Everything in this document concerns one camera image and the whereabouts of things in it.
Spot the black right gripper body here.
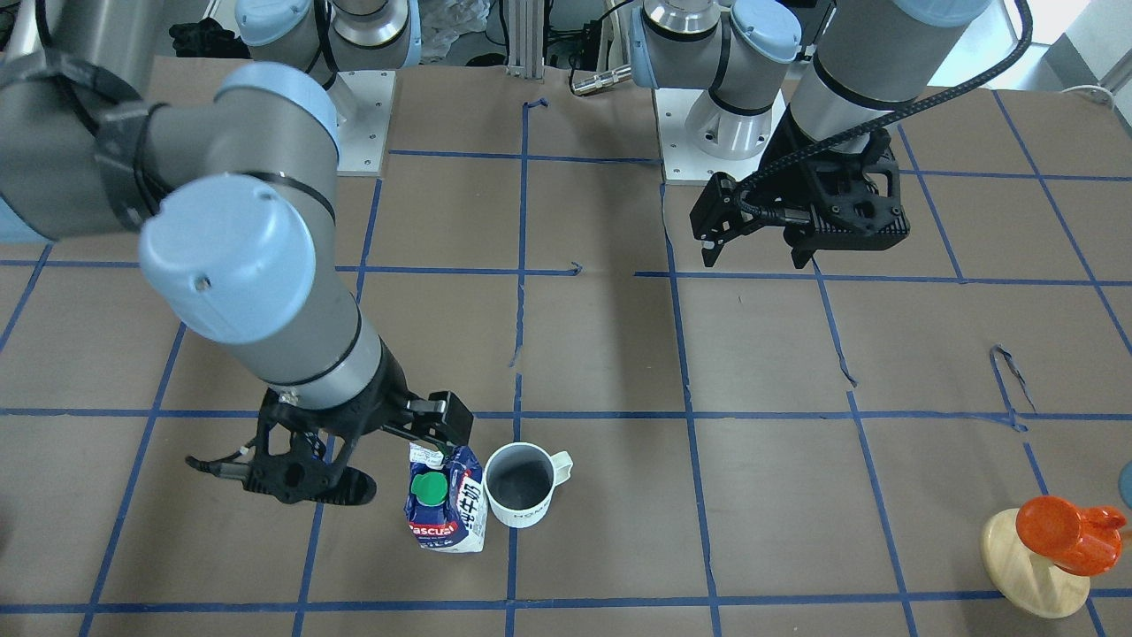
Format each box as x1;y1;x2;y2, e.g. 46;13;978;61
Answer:
257;337;441;470

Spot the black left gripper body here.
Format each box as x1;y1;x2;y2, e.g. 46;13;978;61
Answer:
747;127;903;241

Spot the blue white milk carton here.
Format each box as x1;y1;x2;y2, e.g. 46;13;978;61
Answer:
404;442;490;554

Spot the white mug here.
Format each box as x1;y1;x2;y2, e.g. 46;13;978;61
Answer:
484;441;573;530

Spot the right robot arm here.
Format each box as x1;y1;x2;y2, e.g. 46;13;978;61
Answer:
3;1;473;472

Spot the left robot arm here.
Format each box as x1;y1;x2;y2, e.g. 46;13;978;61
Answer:
627;1;1034;269

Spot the orange cup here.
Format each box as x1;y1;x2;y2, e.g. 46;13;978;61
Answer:
1015;494;1127;577

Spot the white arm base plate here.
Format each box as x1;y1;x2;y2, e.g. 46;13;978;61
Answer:
654;88;784;186
329;70;396;177

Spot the aluminium frame post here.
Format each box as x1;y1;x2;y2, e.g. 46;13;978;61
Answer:
499;1;548;83

